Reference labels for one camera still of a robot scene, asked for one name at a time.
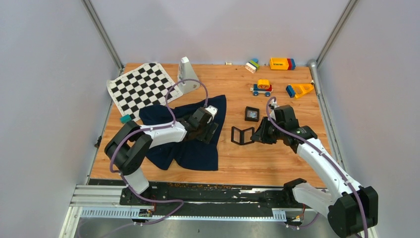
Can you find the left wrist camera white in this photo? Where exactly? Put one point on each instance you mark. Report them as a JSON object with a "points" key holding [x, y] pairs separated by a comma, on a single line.
{"points": [[212, 111]]}

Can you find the yellow red blue brick box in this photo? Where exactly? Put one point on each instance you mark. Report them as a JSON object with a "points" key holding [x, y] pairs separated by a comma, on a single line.
{"points": [[282, 64]]}

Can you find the white metronome-shaped object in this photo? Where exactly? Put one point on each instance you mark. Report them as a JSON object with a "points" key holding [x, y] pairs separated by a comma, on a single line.
{"points": [[187, 77]]}

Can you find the toy car with yellow top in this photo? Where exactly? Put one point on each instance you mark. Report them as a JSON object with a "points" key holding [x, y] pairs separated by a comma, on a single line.
{"points": [[263, 86]]}

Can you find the teal block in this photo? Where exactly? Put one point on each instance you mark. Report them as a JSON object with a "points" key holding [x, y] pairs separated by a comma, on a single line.
{"points": [[124, 119]]}

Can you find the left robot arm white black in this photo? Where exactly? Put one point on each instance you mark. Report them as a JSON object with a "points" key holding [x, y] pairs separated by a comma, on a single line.
{"points": [[129, 146]]}

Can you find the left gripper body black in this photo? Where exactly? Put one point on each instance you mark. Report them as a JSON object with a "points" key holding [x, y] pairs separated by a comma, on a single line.
{"points": [[204, 135]]}

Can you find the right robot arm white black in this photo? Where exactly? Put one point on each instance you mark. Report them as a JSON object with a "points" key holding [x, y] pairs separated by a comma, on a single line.
{"points": [[349, 207]]}

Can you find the orange blue toy ramp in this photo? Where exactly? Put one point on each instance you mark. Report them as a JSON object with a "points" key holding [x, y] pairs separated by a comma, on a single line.
{"points": [[299, 90]]}

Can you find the black square frame box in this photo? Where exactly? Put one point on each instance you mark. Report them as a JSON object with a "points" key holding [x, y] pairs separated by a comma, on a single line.
{"points": [[242, 137]]}

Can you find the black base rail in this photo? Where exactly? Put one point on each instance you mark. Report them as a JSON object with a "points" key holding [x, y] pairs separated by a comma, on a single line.
{"points": [[213, 200]]}

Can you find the grey metal pipe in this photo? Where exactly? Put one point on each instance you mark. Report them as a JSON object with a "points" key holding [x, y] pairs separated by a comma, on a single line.
{"points": [[313, 66]]}

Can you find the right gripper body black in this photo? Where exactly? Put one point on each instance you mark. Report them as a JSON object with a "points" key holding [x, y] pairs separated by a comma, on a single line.
{"points": [[268, 133]]}

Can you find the navy blue garment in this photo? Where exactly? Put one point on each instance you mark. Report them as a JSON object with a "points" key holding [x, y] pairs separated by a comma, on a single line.
{"points": [[193, 154]]}

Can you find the white green blue brick stack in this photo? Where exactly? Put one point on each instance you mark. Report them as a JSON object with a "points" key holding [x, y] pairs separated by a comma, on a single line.
{"points": [[252, 65]]}

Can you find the checkerboard calibration mat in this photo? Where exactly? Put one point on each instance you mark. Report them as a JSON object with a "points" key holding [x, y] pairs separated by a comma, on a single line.
{"points": [[148, 84]]}

